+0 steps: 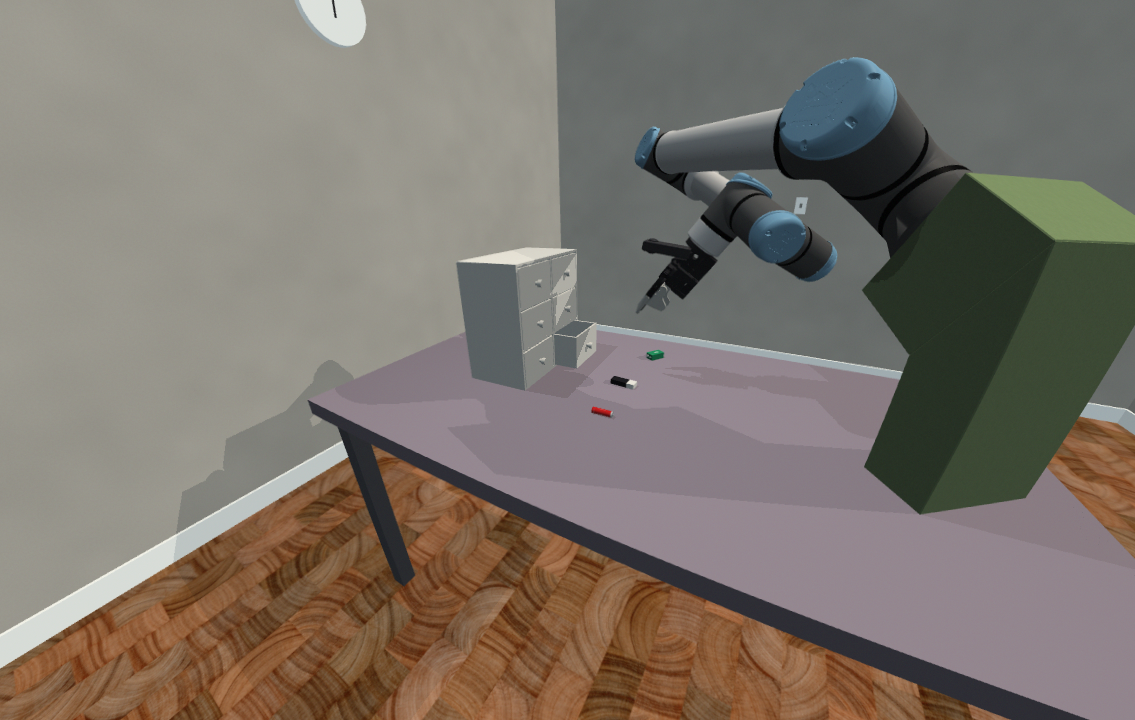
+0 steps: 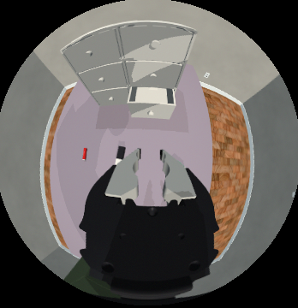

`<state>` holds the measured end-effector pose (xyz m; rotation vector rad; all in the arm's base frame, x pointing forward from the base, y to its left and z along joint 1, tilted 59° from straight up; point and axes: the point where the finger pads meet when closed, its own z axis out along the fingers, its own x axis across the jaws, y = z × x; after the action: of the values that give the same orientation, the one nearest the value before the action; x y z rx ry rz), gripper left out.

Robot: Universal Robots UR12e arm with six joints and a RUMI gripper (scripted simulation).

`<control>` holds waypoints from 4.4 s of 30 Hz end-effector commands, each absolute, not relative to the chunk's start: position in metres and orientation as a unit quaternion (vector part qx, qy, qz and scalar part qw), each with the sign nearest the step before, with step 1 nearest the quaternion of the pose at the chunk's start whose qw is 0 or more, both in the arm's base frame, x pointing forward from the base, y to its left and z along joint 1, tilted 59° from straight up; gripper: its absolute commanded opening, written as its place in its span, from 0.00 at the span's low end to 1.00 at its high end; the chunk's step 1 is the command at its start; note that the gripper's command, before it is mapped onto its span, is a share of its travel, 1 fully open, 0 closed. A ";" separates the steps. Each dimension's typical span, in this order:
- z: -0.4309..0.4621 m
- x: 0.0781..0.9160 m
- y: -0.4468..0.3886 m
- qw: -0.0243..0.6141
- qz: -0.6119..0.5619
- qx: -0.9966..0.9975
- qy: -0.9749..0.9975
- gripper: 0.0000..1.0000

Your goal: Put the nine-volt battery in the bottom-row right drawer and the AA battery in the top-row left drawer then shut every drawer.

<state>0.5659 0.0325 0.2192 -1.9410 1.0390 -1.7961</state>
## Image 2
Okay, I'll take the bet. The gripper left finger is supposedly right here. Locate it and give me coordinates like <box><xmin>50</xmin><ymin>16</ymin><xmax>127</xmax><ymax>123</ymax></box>
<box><xmin>79</xmin><ymin>148</ymin><xmax>141</xmax><ymax>232</ymax></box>

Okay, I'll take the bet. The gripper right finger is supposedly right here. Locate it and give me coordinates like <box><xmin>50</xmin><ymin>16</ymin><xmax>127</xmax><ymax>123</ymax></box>
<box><xmin>160</xmin><ymin>149</ymin><xmax>219</xmax><ymax>233</ymax></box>

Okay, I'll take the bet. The white drawer with knob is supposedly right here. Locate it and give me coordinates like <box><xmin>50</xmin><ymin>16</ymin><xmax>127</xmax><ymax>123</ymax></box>
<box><xmin>119</xmin><ymin>24</ymin><xmax>193</xmax><ymax>62</ymax></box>
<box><xmin>63</xmin><ymin>27</ymin><xmax>122</xmax><ymax>72</ymax></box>

